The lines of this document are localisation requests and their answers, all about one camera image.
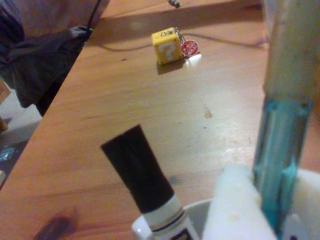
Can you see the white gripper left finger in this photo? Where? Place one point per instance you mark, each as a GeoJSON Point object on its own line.
{"type": "Point", "coordinates": [235, 207]}

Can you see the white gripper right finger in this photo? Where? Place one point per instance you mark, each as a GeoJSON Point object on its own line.
{"type": "Point", "coordinates": [308, 200]}

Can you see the green transparent pen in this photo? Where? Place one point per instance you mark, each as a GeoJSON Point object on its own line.
{"type": "Point", "coordinates": [280, 140]}

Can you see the white marker black cap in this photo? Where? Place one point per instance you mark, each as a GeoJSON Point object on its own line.
{"type": "Point", "coordinates": [140, 170]}

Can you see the white mug green blue pattern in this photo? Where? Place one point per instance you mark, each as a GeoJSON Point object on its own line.
{"type": "Point", "coordinates": [140, 228]}

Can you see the red round tag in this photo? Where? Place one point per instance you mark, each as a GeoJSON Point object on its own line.
{"type": "Point", "coordinates": [189, 48]}

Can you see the dark grey fabric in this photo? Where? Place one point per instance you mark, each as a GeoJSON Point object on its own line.
{"type": "Point", "coordinates": [42, 65]}

